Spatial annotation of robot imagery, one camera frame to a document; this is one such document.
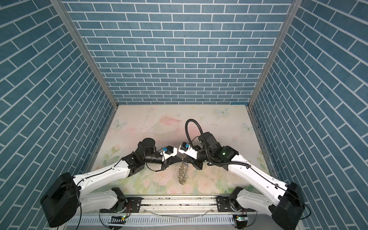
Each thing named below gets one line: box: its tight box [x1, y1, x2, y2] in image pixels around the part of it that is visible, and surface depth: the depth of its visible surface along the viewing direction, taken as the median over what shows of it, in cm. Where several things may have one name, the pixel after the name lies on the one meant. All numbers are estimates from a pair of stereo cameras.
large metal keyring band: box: [177, 161, 187, 185], surface depth 75 cm
